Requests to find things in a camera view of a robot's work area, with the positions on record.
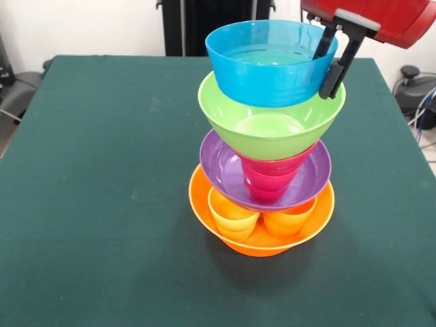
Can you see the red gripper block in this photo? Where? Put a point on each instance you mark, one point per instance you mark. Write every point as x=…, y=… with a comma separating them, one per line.
x=391, y=17

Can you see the light blue bowl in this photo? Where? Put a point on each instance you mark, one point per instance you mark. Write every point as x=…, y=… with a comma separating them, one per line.
x=265, y=81

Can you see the light green bowl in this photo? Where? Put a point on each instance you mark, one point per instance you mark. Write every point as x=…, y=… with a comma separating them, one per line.
x=272, y=136

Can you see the red-pink bowl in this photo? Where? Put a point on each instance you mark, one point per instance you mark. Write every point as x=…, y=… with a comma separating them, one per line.
x=272, y=164

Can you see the red-pink cup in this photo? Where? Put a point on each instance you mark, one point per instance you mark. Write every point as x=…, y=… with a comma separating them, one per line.
x=269, y=187

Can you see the purple bowl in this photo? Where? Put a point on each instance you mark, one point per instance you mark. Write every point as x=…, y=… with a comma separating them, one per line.
x=218, y=170

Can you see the orange cup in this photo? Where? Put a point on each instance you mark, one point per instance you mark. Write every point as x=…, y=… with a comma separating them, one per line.
x=286, y=226

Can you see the yellow cup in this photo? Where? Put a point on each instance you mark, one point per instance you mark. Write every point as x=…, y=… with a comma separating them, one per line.
x=235, y=225

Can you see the large orange bowl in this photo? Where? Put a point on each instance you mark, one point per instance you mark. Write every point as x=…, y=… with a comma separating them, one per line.
x=201, y=211

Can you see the dark green tablecloth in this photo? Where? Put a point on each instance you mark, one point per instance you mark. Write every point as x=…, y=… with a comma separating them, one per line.
x=102, y=204

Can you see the black metal stand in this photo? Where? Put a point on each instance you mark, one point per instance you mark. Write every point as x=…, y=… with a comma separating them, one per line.
x=5, y=68

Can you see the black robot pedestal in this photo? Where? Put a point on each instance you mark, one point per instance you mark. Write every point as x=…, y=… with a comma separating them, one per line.
x=190, y=27

